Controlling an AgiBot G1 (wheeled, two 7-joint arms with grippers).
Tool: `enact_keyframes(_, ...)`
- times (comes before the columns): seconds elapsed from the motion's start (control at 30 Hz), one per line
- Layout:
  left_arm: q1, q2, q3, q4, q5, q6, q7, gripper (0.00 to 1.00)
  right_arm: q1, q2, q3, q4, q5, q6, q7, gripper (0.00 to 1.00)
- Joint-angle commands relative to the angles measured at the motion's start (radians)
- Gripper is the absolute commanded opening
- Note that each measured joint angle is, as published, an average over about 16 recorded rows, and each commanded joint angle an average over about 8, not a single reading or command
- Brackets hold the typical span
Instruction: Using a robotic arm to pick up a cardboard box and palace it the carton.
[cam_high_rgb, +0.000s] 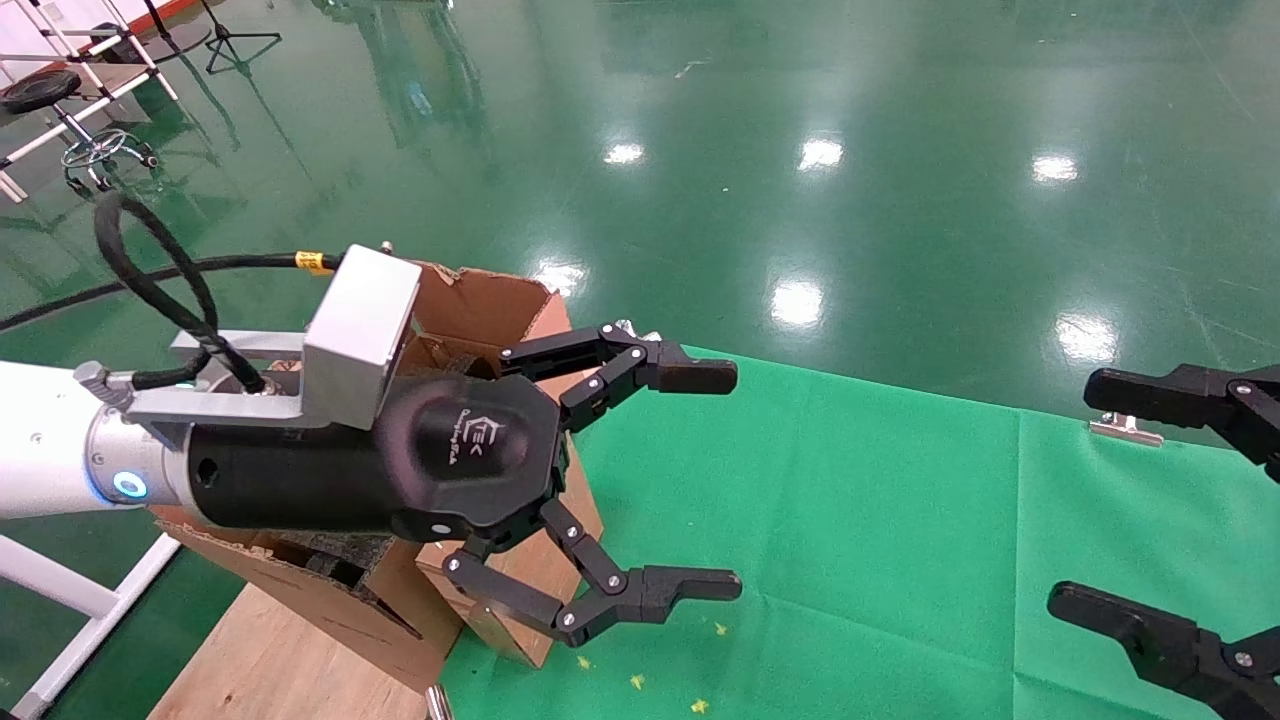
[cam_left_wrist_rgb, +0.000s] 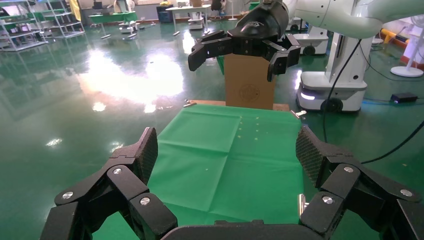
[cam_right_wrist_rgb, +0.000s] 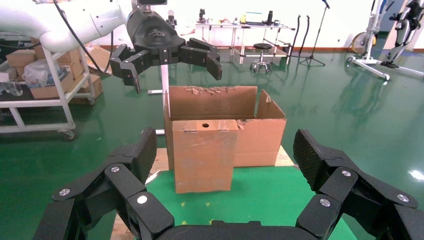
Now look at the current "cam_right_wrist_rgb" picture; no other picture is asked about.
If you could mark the white tube floor frame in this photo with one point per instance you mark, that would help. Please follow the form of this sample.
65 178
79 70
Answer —
165 79

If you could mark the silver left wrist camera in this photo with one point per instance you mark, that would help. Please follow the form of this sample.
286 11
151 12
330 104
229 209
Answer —
152 2

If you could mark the long brown storage box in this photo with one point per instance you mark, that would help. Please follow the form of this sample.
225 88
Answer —
69 57

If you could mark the black desk device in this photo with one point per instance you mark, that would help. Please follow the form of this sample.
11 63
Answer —
201 15

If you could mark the black bottle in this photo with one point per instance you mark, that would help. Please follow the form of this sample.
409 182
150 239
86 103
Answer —
270 17

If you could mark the yellow desk item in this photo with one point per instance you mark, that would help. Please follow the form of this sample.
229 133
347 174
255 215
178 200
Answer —
243 18

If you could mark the white metal shelf cart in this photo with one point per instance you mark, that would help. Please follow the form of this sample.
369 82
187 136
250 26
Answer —
61 89

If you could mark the yellow wheel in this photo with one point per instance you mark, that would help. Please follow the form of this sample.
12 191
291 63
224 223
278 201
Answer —
357 41

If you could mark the loose cardboard sheet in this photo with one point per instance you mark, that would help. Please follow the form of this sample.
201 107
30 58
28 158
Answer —
97 56

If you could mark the clear plastic bag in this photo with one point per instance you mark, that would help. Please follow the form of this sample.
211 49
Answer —
38 73

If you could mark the blue edged laptop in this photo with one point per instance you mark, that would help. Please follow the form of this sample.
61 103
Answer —
254 18

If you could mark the clear plastic bottle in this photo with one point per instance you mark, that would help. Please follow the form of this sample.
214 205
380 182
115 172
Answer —
15 88

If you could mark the white exercise machine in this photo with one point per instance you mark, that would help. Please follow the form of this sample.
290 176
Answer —
371 39

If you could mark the black curved pole stand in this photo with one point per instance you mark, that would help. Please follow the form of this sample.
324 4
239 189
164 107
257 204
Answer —
307 26
295 33

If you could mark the black tripod microphone stand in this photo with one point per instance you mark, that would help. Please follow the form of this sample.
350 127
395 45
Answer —
314 43

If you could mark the wide brown storage box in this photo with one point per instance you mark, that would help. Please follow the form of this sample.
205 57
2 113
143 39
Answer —
49 92

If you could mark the black and white robot legs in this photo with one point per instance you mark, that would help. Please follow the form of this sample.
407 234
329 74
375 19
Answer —
402 33

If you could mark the white frame work table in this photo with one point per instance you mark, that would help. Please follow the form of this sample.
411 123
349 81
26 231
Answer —
238 27

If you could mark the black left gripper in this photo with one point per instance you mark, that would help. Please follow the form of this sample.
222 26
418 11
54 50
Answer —
152 33

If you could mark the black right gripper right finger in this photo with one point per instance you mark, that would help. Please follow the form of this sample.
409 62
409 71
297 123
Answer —
341 185

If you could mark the large open cardboard carton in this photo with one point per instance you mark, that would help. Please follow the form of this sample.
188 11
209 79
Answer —
258 142

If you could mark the black round stool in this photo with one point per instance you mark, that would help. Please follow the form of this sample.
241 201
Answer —
262 46

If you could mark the small brown storage box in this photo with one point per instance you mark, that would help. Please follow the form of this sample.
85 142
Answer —
20 58

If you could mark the green table cloth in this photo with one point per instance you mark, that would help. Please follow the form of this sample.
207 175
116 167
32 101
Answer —
258 198

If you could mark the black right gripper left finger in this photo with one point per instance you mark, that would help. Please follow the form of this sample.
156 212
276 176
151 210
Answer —
126 179

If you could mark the small cardboard box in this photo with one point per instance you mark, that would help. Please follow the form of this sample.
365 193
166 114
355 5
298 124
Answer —
203 159

